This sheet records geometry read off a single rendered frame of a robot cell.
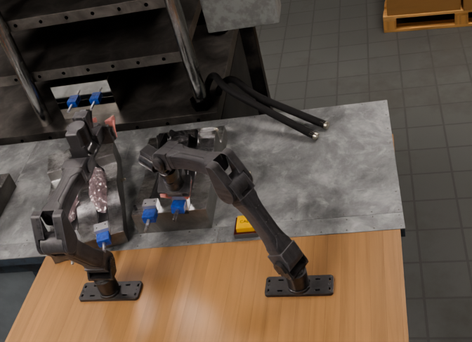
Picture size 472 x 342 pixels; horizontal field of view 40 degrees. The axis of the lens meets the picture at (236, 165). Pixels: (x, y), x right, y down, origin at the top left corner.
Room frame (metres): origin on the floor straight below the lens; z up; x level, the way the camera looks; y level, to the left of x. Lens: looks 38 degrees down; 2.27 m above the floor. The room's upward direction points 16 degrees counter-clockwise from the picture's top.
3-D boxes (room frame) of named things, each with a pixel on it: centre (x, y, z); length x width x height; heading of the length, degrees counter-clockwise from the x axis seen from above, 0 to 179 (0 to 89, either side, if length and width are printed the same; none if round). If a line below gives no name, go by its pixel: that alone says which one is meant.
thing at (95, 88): (2.78, 0.50, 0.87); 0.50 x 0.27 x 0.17; 165
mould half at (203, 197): (1.86, 0.19, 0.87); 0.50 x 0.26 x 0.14; 165
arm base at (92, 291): (1.43, 0.49, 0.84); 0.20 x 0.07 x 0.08; 72
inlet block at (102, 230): (1.61, 0.49, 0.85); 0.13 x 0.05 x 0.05; 2
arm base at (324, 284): (1.24, -0.08, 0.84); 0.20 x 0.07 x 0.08; 72
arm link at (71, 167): (1.44, 0.48, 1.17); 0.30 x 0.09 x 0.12; 162
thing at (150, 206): (1.62, 0.32, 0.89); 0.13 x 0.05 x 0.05; 165
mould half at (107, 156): (1.88, 0.56, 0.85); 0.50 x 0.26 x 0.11; 2
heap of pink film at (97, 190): (1.87, 0.55, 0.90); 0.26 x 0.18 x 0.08; 2
